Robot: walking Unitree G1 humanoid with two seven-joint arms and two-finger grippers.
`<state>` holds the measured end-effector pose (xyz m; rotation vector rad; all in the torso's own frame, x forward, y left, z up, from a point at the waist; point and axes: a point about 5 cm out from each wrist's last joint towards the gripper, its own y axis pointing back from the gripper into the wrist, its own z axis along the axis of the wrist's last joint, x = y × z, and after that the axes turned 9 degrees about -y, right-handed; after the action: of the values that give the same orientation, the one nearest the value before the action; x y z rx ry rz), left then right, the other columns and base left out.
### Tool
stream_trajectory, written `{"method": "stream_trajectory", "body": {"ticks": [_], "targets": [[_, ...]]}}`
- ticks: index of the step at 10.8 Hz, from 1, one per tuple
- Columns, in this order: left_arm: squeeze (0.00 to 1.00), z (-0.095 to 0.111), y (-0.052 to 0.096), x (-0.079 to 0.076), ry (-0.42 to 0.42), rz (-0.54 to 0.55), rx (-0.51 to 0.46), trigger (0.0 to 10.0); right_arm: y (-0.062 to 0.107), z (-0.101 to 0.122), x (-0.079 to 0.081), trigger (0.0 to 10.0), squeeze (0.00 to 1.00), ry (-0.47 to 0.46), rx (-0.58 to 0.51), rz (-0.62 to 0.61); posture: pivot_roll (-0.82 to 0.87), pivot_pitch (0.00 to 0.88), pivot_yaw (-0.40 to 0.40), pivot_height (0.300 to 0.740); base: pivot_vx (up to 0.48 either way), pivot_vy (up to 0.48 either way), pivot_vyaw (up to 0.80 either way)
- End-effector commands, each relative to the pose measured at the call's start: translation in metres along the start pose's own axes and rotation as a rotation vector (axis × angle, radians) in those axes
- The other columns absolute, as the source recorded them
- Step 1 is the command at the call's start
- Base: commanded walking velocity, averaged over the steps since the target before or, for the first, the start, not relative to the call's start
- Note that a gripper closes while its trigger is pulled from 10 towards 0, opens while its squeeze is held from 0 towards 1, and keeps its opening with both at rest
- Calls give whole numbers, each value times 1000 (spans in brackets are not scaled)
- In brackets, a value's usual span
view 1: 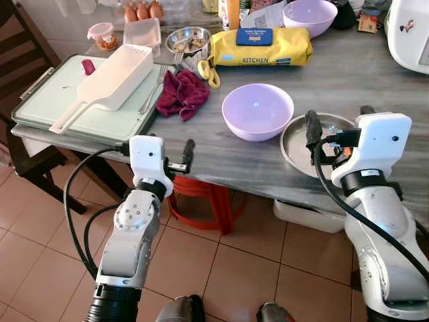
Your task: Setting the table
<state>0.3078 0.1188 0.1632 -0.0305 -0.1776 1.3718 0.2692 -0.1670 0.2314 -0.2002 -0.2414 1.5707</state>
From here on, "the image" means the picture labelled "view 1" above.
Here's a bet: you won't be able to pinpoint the white printed paper bag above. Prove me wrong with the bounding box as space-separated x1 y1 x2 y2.
249 0 288 29

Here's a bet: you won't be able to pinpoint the purple plastic bowl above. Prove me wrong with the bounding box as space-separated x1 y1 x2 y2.
283 0 339 38
222 83 294 142

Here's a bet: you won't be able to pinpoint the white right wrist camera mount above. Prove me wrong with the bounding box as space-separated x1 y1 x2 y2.
331 113 413 189

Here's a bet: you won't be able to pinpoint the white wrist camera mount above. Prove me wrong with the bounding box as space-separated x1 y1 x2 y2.
331 113 413 189
129 135 174 197

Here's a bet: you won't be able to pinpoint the dark wooden chair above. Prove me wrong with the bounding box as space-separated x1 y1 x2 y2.
0 0 88 215

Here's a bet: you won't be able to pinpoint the round steel plate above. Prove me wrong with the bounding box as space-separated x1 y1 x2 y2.
280 113 356 179

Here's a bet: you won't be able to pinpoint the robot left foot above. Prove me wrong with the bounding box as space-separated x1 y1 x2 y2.
156 295 206 322

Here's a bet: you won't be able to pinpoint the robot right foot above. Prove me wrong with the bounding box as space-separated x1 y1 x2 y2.
257 302 296 322

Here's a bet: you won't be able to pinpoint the orange carton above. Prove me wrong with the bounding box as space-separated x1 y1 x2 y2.
221 0 242 31

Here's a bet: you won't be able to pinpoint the dark wooden table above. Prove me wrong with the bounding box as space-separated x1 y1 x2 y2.
11 20 429 230

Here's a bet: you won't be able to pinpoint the silver metal utensil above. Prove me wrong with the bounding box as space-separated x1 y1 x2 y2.
139 65 168 113

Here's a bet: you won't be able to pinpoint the small steel bowl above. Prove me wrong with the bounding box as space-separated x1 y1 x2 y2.
166 27 212 54

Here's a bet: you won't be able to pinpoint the clear plastic container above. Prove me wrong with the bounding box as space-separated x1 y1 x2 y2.
123 18 162 54

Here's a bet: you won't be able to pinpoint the white plastic bin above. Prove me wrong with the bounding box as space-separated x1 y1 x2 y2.
273 200 346 234

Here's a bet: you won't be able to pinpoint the black container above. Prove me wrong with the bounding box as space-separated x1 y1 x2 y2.
332 0 359 30

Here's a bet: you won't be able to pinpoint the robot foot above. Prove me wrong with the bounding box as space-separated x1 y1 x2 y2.
156 295 206 322
257 302 296 322

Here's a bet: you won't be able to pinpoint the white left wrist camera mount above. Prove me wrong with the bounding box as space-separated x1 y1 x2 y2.
129 135 174 197

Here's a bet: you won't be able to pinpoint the maroon cloth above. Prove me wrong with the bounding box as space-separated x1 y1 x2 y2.
156 69 211 121

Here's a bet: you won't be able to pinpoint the yellow kitchen wipes pack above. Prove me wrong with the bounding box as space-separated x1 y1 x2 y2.
210 27 313 66

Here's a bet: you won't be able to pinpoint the small pink lidded container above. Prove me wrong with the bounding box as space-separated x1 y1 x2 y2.
88 23 116 51

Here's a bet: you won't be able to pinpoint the red plastic stool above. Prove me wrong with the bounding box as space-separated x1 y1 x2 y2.
168 176 246 234

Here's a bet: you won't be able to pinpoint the yellow handled scissors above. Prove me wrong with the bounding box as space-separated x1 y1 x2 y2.
197 59 221 89

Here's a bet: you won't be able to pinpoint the pale green tray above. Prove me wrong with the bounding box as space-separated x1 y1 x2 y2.
11 55 168 143

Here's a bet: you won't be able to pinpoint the white kitchen appliance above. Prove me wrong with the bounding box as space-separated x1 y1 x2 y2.
387 0 429 74

